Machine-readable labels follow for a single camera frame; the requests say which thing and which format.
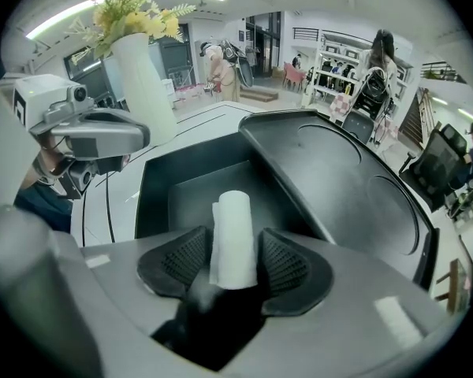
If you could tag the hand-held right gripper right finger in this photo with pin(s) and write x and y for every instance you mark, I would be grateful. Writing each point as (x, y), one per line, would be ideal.
(339, 329)

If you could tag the white towel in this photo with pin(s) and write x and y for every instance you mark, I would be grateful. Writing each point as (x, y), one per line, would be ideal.
(233, 242)

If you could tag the white shelving unit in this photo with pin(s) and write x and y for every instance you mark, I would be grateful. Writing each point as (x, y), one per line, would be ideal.
(331, 55)

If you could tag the black office chair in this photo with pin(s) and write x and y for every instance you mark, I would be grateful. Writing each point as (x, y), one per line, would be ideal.
(437, 164)

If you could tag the person's left hand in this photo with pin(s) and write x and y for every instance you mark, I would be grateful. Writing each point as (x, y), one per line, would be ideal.
(51, 150)

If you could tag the wooden step platform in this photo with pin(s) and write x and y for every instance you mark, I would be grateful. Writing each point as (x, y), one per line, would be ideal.
(260, 93)

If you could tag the yellow artificial flowers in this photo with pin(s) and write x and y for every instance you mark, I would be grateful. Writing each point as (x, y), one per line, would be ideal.
(130, 10)

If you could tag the person's left forearm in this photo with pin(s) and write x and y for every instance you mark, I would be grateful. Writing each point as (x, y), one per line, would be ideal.
(29, 179)

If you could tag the pink checked cloth table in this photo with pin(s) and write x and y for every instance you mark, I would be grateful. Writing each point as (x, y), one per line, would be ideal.
(341, 106)

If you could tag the red chair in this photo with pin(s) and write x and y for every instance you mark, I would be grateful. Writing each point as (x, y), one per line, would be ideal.
(293, 75)

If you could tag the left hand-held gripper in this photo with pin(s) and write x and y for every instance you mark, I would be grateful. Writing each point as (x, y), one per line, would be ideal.
(43, 101)

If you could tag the person's dark trousers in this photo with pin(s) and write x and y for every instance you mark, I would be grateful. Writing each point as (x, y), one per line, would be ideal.
(43, 211)

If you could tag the staircase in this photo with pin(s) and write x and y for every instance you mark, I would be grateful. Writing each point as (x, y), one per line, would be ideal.
(416, 120)

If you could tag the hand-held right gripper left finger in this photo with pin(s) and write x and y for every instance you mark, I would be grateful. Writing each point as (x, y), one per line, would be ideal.
(142, 278)

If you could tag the white vase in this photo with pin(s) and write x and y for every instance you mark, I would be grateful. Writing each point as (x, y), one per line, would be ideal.
(142, 85)

